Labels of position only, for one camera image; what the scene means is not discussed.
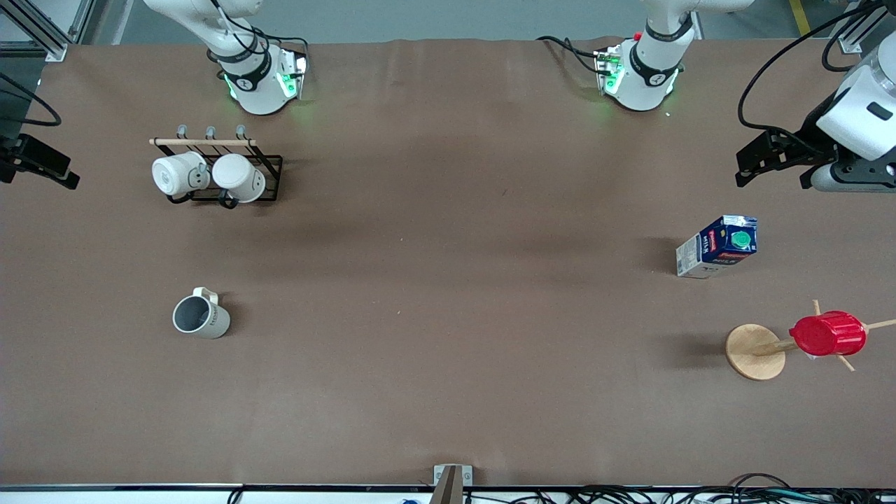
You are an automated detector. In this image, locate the aluminium frame post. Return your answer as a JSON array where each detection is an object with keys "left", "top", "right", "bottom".
[
  {"left": 0, "top": 0, "right": 97, "bottom": 62},
  {"left": 836, "top": 0, "right": 896, "bottom": 55}
]

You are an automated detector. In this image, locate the white mug with face print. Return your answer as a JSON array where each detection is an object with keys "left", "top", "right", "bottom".
[{"left": 152, "top": 151, "right": 210, "bottom": 197}]

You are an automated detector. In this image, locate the grey ribbed mug with lettering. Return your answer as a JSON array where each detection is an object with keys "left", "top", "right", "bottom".
[{"left": 173, "top": 287, "right": 231, "bottom": 340}]

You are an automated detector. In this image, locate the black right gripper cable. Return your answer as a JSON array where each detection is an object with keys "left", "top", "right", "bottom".
[{"left": 0, "top": 72, "right": 62, "bottom": 128}]

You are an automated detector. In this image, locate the plain white mug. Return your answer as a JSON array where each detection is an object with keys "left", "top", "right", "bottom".
[{"left": 211, "top": 153, "right": 267, "bottom": 204}]

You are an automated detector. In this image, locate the red plastic cup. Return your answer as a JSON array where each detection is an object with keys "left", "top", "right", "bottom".
[{"left": 789, "top": 311, "right": 868, "bottom": 357}]

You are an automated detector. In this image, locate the black wire mug rack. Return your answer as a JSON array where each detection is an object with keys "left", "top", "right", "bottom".
[{"left": 148, "top": 125, "right": 284, "bottom": 209}]

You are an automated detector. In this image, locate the blue Pascal milk carton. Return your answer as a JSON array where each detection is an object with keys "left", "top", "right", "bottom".
[{"left": 675, "top": 215, "right": 760, "bottom": 280}]

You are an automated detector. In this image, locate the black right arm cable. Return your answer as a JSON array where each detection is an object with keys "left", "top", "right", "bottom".
[{"left": 209, "top": 0, "right": 309, "bottom": 71}]

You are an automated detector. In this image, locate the black cable bundle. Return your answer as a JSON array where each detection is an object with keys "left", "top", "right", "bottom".
[{"left": 462, "top": 473, "right": 896, "bottom": 504}]

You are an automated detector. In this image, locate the black left arm base cable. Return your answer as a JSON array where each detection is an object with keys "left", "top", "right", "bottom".
[{"left": 535, "top": 35, "right": 607, "bottom": 75}]

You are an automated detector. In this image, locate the wooden mug tree stand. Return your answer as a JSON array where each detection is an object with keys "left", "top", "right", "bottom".
[{"left": 725, "top": 300, "right": 896, "bottom": 382}]

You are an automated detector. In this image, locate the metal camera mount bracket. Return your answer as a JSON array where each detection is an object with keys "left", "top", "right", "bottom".
[{"left": 428, "top": 463, "right": 474, "bottom": 504}]

